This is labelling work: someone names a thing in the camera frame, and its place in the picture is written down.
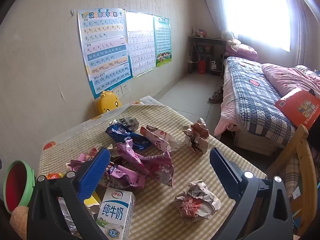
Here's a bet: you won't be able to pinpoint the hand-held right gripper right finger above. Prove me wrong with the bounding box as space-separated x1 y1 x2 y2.
209 147 294 240

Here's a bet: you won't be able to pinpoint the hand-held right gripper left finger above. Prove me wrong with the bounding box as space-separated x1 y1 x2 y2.
27 147 111 240

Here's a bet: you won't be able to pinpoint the small pink packet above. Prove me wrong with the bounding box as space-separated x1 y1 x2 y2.
65 148 100 174

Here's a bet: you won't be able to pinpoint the purple snack wrapper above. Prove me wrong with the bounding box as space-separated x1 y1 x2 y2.
96 162 146 190

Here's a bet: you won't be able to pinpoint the black and white paper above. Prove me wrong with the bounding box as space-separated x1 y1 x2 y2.
109 117 140 132

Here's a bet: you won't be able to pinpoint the pink and white wrapper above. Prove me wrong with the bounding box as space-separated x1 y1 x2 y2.
139 124 183 153

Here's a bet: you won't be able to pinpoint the green bin with red inside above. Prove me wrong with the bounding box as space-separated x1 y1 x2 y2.
4 160 35 214

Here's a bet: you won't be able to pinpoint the yellow wrapper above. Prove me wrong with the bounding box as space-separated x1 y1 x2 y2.
84 191 102 209

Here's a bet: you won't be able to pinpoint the crumpled reddish paper ball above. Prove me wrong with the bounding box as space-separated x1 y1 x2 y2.
174 179 222 225
182 118 210 155

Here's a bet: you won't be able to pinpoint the white milk carton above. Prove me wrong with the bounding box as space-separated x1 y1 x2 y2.
96 187 137 240

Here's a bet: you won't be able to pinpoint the blue cookie wrapper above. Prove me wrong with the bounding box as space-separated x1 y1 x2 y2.
105 124 151 151

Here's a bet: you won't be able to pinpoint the silver foil wrapper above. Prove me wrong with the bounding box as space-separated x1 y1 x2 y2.
57 197 83 238

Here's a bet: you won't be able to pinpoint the pink bed sheet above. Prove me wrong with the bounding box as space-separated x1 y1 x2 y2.
214 57 241 137

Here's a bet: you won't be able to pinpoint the magenta foil wrapper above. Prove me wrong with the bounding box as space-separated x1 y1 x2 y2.
110 139 175 189

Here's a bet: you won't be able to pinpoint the plaid chair cushion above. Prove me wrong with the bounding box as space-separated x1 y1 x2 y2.
284 152 316 200

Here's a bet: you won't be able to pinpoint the pair of shoes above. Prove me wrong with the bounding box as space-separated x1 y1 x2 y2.
208 86 223 104

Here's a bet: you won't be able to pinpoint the yellow duck stool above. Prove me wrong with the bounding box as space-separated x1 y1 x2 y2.
94 90 122 119

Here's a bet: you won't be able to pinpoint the plaid bed blanket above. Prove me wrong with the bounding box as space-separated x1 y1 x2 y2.
223 56 296 147

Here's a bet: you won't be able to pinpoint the wooden chair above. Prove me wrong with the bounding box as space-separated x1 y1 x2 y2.
265 124 318 237

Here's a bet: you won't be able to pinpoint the red book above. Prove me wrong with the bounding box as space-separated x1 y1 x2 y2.
274 88 320 131

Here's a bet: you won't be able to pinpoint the pink quilt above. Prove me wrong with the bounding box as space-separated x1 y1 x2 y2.
261 63 320 98

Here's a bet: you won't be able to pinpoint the pink pillow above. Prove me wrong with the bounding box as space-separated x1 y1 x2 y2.
225 43 258 61

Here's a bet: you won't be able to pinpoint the dark shelf desk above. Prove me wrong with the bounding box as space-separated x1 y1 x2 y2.
188 35 227 77

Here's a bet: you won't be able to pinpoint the cream cloth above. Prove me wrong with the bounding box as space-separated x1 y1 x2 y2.
221 30 242 51

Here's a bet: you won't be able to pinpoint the boxes on shelf desk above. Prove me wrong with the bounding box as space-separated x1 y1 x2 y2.
192 28 208 38

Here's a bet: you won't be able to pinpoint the bright window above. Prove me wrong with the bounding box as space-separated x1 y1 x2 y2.
224 0 292 53

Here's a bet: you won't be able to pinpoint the sheer curtain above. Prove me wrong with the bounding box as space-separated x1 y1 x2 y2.
186 0 320 67

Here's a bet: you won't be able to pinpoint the blue-bordered letter wall poster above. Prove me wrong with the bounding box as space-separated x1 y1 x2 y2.
77 8 132 99

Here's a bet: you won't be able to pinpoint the white chart wall poster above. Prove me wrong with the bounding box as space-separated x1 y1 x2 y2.
125 11 157 78

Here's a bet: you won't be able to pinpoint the green-bordered chart wall poster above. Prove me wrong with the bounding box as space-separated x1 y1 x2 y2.
153 15 172 68

